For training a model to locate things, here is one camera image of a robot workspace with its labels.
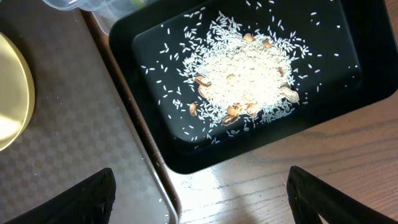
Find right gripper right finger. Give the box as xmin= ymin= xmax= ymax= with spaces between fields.
xmin=287 ymin=166 xmax=395 ymax=224

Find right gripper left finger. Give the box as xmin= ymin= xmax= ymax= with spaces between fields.
xmin=6 ymin=167 xmax=116 ymax=224

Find yellow round plate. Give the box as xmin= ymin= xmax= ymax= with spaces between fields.
xmin=1 ymin=34 xmax=35 ymax=150

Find rice food scraps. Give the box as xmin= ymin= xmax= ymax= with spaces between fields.
xmin=139 ymin=0 xmax=360 ymax=147

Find black waste tray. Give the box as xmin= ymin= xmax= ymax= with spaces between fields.
xmin=109 ymin=1 xmax=397 ymax=174

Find clear plastic waste bin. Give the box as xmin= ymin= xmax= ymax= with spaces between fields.
xmin=43 ymin=0 xmax=155 ymax=35

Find dark brown serving tray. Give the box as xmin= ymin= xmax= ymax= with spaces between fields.
xmin=1 ymin=1 xmax=178 ymax=223

